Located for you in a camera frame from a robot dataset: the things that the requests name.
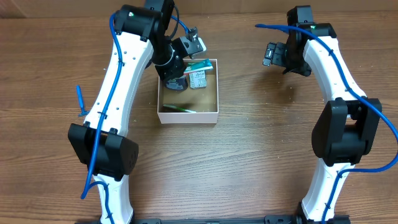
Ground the right blue cable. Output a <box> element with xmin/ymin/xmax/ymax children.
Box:
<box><xmin>254</xmin><ymin>23</ymin><xmax>398</xmax><ymax>224</ymax></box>

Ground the white cardboard box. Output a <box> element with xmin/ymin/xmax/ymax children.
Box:
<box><xmin>157</xmin><ymin>59</ymin><xmax>219</xmax><ymax>124</ymax></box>

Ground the toothpaste tube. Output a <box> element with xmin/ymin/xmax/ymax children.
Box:
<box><xmin>183</xmin><ymin>59</ymin><xmax>213</xmax><ymax>74</ymax></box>

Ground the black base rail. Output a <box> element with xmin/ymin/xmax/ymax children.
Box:
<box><xmin>74</xmin><ymin>213</ymin><xmax>351</xmax><ymax>224</ymax></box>

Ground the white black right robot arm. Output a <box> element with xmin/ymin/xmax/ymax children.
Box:
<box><xmin>263</xmin><ymin>6</ymin><xmax>379</xmax><ymax>223</ymax></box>

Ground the green white soap box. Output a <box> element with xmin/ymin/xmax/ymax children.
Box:
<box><xmin>189</xmin><ymin>70</ymin><xmax>207</xmax><ymax>89</ymax></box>

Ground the clear soap bottle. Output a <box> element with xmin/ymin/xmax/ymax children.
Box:
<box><xmin>164</xmin><ymin>76</ymin><xmax>188</xmax><ymax>91</ymax></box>

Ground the blue disposable razor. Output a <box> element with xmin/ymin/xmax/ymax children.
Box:
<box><xmin>76</xmin><ymin>85</ymin><xmax>89</xmax><ymax>117</ymax></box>

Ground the green toothbrush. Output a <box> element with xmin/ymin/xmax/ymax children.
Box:
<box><xmin>163</xmin><ymin>105</ymin><xmax>196</xmax><ymax>113</ymax></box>

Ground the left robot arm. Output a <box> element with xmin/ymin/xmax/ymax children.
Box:
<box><xmin>68</xmin><ymin>1</ymin><xmax>191</xmax><ymax>223</ymax></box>

